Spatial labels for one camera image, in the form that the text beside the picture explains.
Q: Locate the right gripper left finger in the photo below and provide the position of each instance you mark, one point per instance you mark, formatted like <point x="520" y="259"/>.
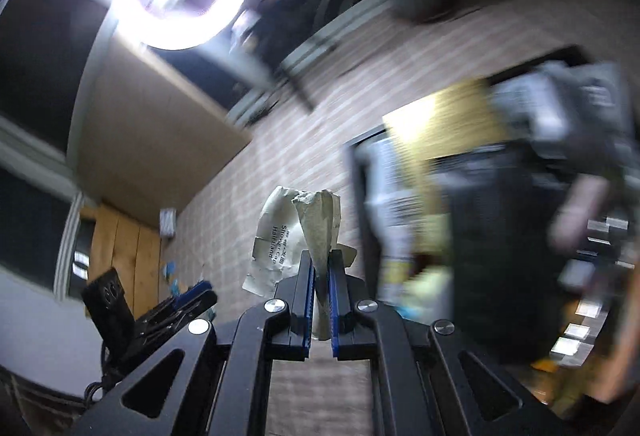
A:
<point x="292" y="343"/>

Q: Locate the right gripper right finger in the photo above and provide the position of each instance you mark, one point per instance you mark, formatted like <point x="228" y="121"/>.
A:
<point x="350" y="339"/>

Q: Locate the beige paper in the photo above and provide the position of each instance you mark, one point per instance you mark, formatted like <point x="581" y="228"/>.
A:
<point x="290" y="223"/>

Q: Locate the small blue packet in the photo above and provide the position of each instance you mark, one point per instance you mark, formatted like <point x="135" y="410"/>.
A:
<point x="169" y="276"/>

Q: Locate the white blue small box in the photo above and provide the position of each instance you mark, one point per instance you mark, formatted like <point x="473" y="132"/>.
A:
<point x="167" y="222"/>

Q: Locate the pine wood board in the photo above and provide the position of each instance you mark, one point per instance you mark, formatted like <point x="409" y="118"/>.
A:
<point x="131" y="248"/>

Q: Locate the black box with circles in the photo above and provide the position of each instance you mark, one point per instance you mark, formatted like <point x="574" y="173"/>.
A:
<point x="104" y="298"/>

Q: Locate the black storage bin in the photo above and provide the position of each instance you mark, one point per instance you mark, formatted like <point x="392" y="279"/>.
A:
<point x="494" y="203"/>

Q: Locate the brown cardboard panel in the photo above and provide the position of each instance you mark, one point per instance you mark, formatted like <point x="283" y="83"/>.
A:
<point x="151" y="139"/>

